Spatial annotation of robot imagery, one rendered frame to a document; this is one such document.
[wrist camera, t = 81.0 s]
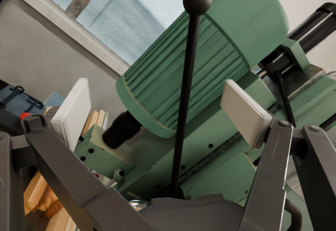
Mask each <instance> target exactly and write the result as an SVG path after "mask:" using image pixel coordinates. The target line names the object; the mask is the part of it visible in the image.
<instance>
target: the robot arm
mask: <svg viewBox="0 0 336 231"><path fill-rule="evenodd" d="M220 106H221V107H222V109H223V110H224V111H225V113H226V114H227V116H228V117H229V118H230V120H231V121H232V122H233V124H234V125H235V127H236V128H237V129H238V131H239V132H240V133H241V135H242V136H243V138H244V139H245V140H246V142H247V143H248V144H249V146H250V147H251V149H252V150H260V149H261V147H262V145H263V142H264V143H265V146H264V148H263V151H262V154H261V157H260V160H259V163H258V166H257V169H256V172H255V175H254V178H253V181H252V184H251V187H250V190H249V193H248V196H247V199H246V202H245V205H244V207H242V206H241V205H239V204H237V203H235V202H233V201H230V200H227V199H224V197H223V195H222V193H216V194H205V195H202V196H199V197H196V198H193V199H190V200H184V199H178V198H172V197H163V198H151V201H150V205H148V206H146V207H144V208H142V209H140V210H139V211H137V210H136V209H135V208H134V207H133V206H132V205H131V204H130V203H129V202H128V201H127V200H126V199H125V198H124V197H123V196H122V195H121V194H120V193H119V192H118V191H117V190H116V189H115V188H114V187H112V186H110V187H109V188H107V187H106V186H105V185H104V184H103V183H102V182H101V181H100V180H99V179H98V178H97V177H96V176H95V175H94V174H93V173H92V172H91V170H90V169H89V168H88V167H87V166H86V165H85V164H84V163H83V162H82V161H81V160H80V159H79V158H78V157H77V156H76V155H75V154H74V153H73V152H74V149H75V147H76V144H77V142H78V139H79V137H80V134H81V132H82V129H83V127H84V124H85V122H86V119H87V117H88V114H89V112H90V109H91V107H92V105H91V97H90V90H89V83H88V79H87V78H81V77H80V78H79V79H78V81H77V82H76V84H75V85H74V87H73V88H72V90H71V91H70V93H69V94H68V96H67V97H66V99H65V100H64V102H63V103H62V105H55V106H53V107H52V108H50V109H49V110H48V111H47V113H46V114H45V115H44V114H41V113H35V114H30V115H28V116H25V117H24V118H22V120H21V121H20V122H21V125H22V128H23V131H24V134H23V135H19V136H14V137H10V136H9V134H8V133H6V132H0V231H26V219H25V205H24V191H23V177H22V168H25V167H28V166H32V165H35V166H36V168H37V169H38V170H39V172H40V173H41V175H42V176H43V178H44V179H45V181H46V182H47V183H48V185H49V186H50V188H51V189H52V191H53V192H54V194H55V195H56V197H57V198H58V199H59V201H60V202H61V204H62V205H63V207H64V208H65V210H66V211H67V213H68V214H69V215H70V217H71V218H72V220H73V221H74V223H75V224H76V226H77V227H78V228H79V230H80V231H281V228H282V220H283V213H284V206H285V199H286V190H285V189H284V186H285V179H286V173H287V167H288V160H289V154H291V155H292V158H293V162H294V165H295V169H296V172H297V176H298V179H299V182H300V186H301V189H302V193H303V196H304V200H305V203H306V206H307V210H308V213H309V217H310V220H311V223H312V227H313V230H314V231H336V149H335V148H334V146H333V144H332V143H331V141H330V139H329V138H328V136H327V134H326V133H325V131H324V130H323V129H322V128H320V127H319V126H317V125H315V124H305V125H304V126H303V128H302V129H301V128H295V127H293V125H292V124H291V123H290V122H288V121H286V120H282V119H277V118H276V117H275V116H274V115H272V114H271V113H270V112H269V111H268V110H267V109H266V108H265V107H264V106H262V105H260V104H258V103H257V102H255V101H254V100H253V99H252V98H251V97H250V96H249V95H248V94H247V93H246V92H245V91H244V90H243V89H242V88H240V87H239V86H238V85H237V84H236V83H235V82H234V81H233V80H232V79H227V80H226V81H225V83H224V88H223V93H222V97H221V102H220Z"/></svg>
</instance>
